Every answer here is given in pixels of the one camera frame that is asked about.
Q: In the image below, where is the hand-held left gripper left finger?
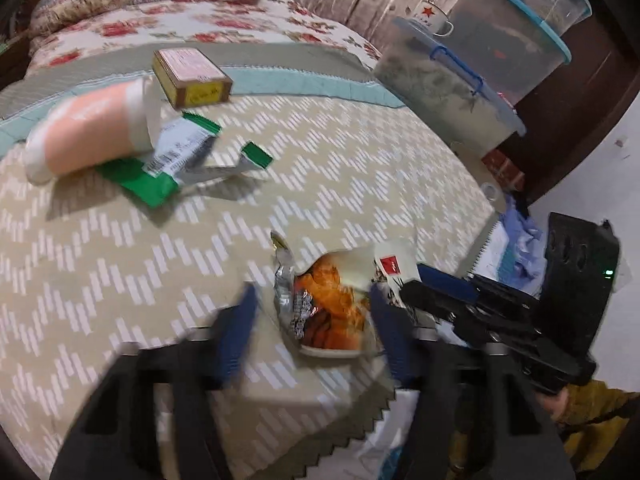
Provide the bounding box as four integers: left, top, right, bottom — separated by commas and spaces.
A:
50, 282, 261, 480

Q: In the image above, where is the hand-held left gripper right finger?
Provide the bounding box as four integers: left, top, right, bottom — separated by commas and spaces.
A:
369, 287, 576, 480

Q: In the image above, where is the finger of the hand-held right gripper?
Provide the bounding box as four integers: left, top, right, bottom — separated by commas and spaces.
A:
417, 262, 543, 311
400, 282, 538, 361

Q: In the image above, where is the white orange snack packet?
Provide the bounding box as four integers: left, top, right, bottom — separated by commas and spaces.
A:
270, 230, 423, 358

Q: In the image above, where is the white plastic bag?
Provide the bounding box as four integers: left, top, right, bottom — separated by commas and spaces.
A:
357, 390, 421, 480

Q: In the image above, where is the person's right forearm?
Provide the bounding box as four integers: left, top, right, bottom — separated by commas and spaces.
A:
550, 380, 636, 471

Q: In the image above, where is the person's right hand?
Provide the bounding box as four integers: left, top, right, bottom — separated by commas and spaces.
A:
535, 389, 573, 428

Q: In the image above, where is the blue cloth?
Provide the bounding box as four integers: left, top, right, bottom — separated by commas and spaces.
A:
500, 195, 546, 281

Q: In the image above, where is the red brick patterned box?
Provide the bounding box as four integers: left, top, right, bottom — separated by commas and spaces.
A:
482, 149, 526, 192

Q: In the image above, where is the green white wrapper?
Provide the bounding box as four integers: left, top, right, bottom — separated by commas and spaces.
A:
95, 110, 275, 209

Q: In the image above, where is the clear storage box blue lid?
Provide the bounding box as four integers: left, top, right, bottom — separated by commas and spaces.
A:
372, 16, 527, 156

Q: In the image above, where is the dark wooden cabinet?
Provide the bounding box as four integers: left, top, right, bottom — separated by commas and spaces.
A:
515, 0, 640, 206

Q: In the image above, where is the large storage box teal lid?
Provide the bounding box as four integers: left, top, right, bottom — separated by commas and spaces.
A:
452, 0, 572, 106

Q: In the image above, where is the peach plastic bottle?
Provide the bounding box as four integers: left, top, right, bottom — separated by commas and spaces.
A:
22, 77, 163, 184

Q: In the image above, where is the white enamel mug red star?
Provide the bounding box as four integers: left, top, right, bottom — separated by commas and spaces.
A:
410, 0, 455, 37

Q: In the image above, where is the yellow cardboard box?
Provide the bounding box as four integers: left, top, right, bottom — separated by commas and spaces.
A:
151, 47, 234, 109

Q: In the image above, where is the floral bedsheet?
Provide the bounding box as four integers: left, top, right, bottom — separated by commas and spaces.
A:
27, 0, 383, 73

